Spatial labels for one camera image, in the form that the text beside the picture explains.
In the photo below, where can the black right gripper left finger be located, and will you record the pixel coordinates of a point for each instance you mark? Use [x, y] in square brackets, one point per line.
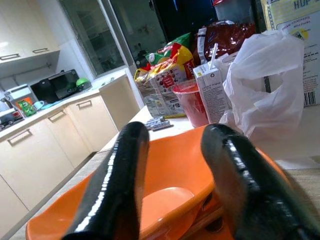
[117, 180]

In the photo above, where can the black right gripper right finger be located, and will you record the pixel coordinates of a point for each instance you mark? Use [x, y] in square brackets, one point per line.
[250, 185]

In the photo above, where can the orange plastic bowl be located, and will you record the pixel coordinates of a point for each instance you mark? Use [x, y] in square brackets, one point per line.
[172, 160]

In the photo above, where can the pack of batteries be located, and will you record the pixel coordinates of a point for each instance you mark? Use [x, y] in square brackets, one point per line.
[157, 123]

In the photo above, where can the white plastic bag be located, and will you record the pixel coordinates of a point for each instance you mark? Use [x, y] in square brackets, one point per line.
[270, 107]

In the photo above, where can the cream kitchen base cabinets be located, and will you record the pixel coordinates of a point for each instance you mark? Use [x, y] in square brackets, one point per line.
[37, 155]

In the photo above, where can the white drink carton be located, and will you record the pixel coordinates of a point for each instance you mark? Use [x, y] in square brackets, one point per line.
[212, 92]

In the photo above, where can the red plastic cup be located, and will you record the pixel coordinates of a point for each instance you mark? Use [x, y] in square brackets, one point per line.
[190, 105]

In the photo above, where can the green plastic bowl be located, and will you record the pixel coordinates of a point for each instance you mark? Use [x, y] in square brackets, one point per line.
[82, 82]

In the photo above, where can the colourful cereal bag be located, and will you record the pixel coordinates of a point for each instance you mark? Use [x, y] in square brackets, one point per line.
[165, 82]

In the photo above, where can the light blue cup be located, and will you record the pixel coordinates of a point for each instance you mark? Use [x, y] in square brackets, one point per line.
[38, 105]

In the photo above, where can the black microwave oven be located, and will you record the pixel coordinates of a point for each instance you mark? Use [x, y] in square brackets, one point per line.
[60, 86]

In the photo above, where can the green drink powder pack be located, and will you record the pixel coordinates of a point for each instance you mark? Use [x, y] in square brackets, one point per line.
[26, 108]

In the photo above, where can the yellow and white box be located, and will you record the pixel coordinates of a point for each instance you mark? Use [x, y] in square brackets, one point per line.
[310, 75]

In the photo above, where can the white kitchen appliance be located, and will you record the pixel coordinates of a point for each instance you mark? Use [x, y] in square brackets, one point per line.
[17, 92]

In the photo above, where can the white drinking straw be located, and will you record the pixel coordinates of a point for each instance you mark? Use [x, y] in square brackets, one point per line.
[213, 56]

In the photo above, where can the glass sliding window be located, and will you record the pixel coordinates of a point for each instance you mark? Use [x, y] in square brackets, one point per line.
[100, 37]

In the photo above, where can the dark red foil bag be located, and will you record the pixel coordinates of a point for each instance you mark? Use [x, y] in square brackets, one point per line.
[230, 37]

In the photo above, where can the clear container with red lid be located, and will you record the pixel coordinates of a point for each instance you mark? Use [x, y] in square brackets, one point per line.
[232, 12]

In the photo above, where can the cream kitchen wall cabinets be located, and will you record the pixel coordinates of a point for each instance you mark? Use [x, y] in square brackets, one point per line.
[25, 30]

